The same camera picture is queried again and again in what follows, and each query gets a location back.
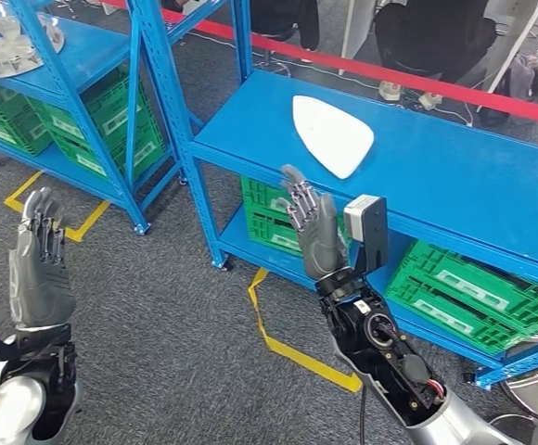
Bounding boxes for blue metal shelf rack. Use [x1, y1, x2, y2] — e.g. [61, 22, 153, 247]
[127, 0, 538, 392]
[0, 0, 230, 235]

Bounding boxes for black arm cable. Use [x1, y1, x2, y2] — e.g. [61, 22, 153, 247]
[359, 385, 369, 445]

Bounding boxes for silver plastic wheel hubcap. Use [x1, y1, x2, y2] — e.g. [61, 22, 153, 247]
[0, 0, 66, 81]

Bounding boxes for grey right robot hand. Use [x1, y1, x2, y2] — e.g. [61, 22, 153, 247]
[8, 186, 77, 331]

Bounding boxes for person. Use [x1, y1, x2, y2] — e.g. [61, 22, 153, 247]
[371, 0, 499, 112]
[249, 0, 321, 64]

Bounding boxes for grey bag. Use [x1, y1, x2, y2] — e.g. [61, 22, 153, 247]
[477, 54, 538, 127]

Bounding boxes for green folded plastic crate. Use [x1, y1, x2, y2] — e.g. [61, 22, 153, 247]
[27, 66, 167, 181]
[240, 175, 351, 260]
[0, 78, 53, 158]
[385, 239, 538, 359]

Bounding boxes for white plastic mirror cover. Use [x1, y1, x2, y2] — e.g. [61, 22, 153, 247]
[292, 94, 375, 181]

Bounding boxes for red barrier belt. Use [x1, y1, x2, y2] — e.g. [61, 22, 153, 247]
[101, 0, 538, 129]

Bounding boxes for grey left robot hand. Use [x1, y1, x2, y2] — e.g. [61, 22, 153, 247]
[277, 163, 351, 282]

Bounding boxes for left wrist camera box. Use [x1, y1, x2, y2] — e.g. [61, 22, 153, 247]
[342, 194, 390, 277]

